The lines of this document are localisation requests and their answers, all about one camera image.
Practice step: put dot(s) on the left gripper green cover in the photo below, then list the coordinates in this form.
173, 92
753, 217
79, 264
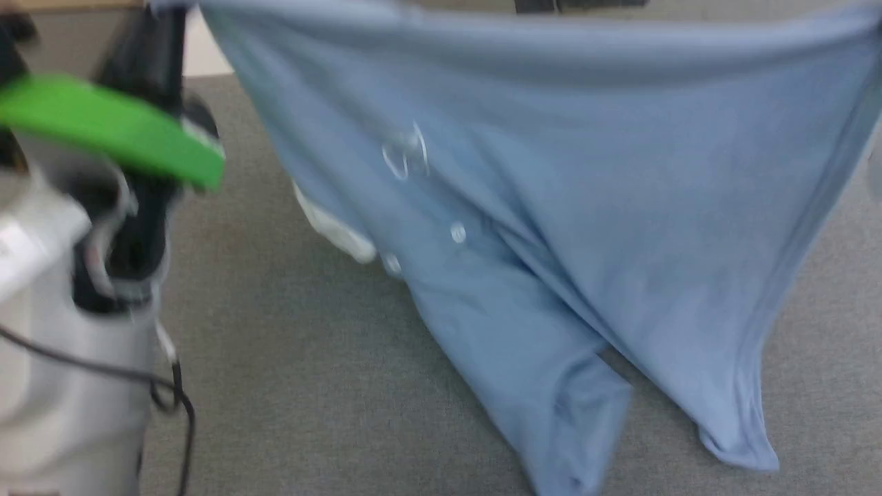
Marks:
103, 127

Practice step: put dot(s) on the light blue shirt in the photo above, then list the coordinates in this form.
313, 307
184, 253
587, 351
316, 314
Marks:
586, 207

